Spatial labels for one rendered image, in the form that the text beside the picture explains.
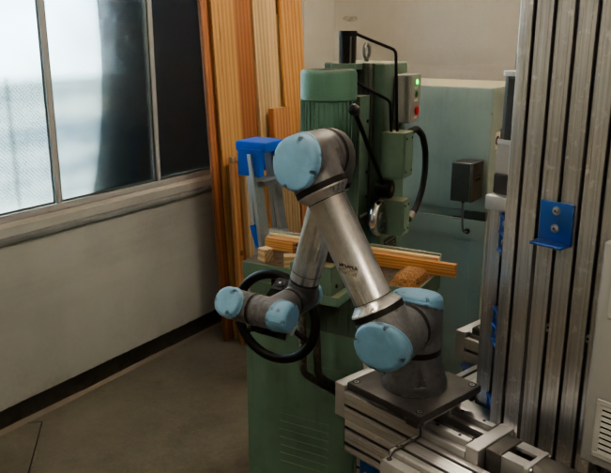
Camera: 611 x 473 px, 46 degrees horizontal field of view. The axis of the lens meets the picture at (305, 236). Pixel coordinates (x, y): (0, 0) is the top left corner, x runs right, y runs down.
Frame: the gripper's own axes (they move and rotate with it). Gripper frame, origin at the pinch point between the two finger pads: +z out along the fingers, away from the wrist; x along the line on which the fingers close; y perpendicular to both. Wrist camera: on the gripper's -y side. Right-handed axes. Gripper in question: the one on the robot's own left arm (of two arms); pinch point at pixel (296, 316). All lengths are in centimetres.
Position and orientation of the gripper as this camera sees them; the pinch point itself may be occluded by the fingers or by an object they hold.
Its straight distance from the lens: 203.4
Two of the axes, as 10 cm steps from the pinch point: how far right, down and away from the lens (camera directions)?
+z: 4.5, 2.6, 8.5
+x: 8.5, 1.6, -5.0
